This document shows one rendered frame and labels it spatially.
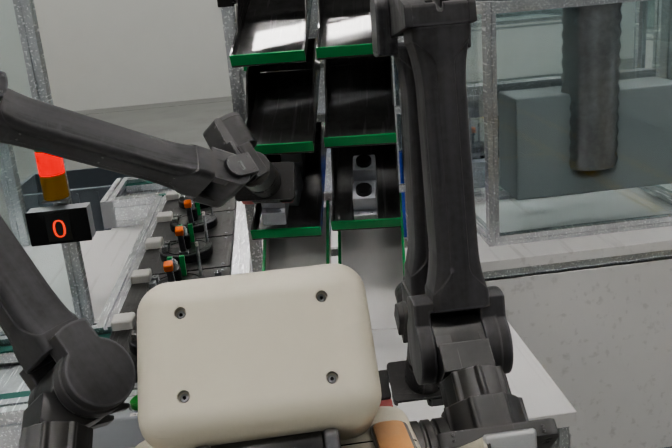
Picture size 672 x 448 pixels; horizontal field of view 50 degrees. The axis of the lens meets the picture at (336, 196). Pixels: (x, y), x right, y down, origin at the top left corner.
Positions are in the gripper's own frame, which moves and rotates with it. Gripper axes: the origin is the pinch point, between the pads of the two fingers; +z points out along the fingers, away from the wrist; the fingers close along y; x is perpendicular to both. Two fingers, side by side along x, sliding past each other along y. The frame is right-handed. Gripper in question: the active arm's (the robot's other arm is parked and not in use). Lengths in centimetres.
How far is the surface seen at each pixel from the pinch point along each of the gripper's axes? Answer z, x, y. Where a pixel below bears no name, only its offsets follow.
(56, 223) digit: 11.4, 3.0, 46.3
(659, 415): 109, 54, -101
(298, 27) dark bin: -2.8, -30.0, -5.4
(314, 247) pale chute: 17.0, 8.9, -5.5
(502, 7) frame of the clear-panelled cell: 56, -58, -53
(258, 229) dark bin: 5.6, 6.3, 3.9
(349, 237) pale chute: 19.6, 6.8, -12.5
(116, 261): 90, 4, 65
